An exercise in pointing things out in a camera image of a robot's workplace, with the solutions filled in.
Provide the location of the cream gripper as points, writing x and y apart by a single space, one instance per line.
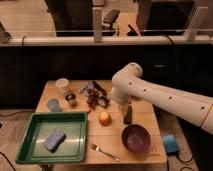
123 108

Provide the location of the yellow red apple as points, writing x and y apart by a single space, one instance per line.
104 118

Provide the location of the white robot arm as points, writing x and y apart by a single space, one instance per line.
194 108

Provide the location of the small metal cup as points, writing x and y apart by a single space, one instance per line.
71 99

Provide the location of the white paper cup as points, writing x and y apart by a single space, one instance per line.
62 85

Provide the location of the black remote control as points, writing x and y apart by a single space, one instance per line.
128 116

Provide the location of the purple bowl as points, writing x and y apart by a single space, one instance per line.
136 139

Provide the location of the bunch of dark grapes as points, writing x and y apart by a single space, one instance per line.
92 98

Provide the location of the snack bag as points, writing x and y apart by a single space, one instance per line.
87 85

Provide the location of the silver fork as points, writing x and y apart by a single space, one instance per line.
98 149

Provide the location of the green plastic tray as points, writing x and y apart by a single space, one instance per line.
41 125

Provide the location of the blue sponge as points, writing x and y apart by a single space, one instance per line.
53 140

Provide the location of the black office chair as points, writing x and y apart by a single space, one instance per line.
108 21

